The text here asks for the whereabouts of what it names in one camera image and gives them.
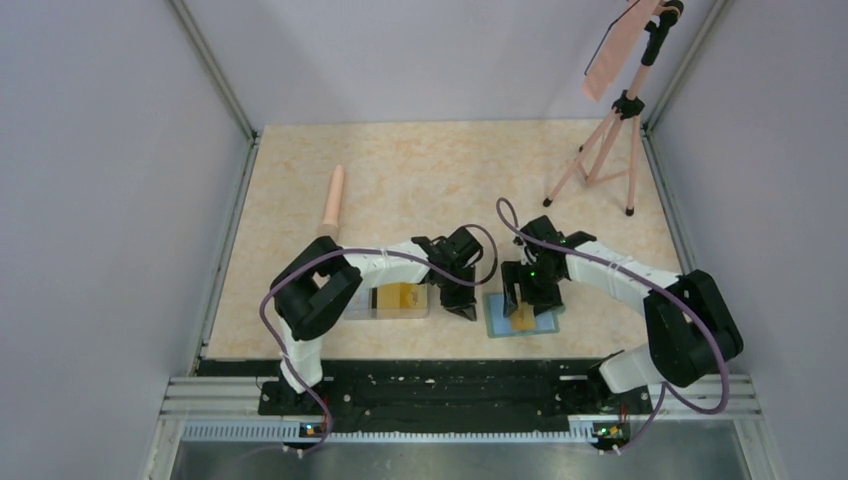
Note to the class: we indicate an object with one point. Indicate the pink cylindrical handle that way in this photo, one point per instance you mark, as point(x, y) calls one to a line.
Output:
point(329, 224)

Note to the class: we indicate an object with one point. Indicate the clear plastic card box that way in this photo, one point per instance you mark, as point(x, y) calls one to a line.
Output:
point(360, 308)

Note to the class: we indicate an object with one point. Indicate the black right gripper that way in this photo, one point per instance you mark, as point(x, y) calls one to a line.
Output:
point(513, 273)

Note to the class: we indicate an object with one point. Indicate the pink flat panel on tripod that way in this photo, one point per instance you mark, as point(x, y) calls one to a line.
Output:
point(616, 46)

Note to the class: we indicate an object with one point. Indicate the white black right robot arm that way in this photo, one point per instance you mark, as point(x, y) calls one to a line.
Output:
point(690, 329)

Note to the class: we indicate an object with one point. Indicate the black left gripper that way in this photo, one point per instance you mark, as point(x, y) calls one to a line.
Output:
point(462, 305)

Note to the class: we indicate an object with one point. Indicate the pink tripod stand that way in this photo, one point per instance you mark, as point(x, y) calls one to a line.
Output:
point(627, 108)

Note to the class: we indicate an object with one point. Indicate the grey slotted cable duct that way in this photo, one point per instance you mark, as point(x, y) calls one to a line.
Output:
point(295, 432)

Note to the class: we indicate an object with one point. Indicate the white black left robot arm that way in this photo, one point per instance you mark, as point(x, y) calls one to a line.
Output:
point(310, 295)

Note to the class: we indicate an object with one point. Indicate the gold VIP credit card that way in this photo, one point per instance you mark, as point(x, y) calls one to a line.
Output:
point(400, 296)

